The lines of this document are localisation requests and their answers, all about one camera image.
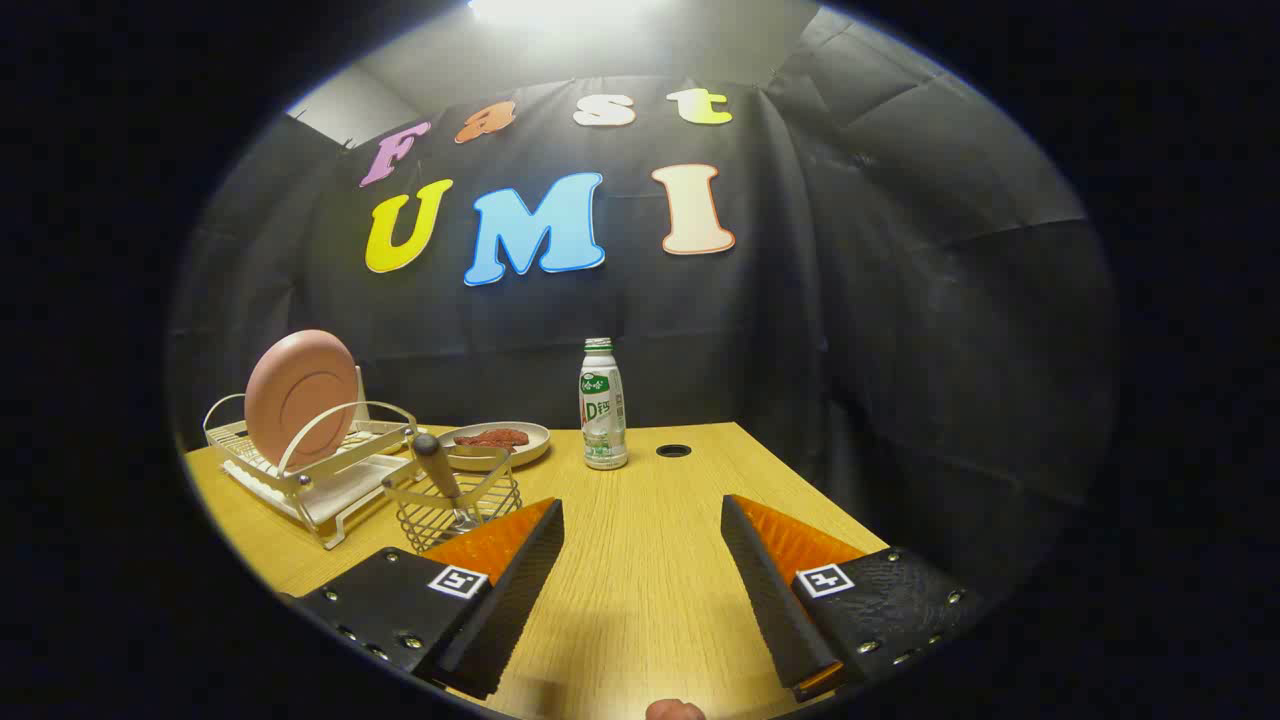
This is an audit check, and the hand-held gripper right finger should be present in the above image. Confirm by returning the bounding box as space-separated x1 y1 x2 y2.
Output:
720 494 986 703

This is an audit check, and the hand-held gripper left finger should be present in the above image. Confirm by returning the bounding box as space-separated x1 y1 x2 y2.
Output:
290 497 566 701

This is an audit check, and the metal wire basket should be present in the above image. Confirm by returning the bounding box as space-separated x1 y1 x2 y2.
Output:
383 447 523 554

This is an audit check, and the dark-handled metal spoon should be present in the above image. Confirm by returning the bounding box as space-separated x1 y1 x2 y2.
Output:
412 432 483 533

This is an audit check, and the white wire dish rack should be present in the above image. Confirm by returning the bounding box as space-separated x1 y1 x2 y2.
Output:
203 365 421 551

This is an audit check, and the pink plate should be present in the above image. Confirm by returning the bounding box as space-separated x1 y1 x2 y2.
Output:
244 330 359 471

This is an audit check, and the beige plate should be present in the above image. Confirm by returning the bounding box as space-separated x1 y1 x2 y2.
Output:
437 421 552 471

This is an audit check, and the white green drink bottle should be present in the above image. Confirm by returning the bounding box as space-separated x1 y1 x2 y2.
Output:
579 337 630 471

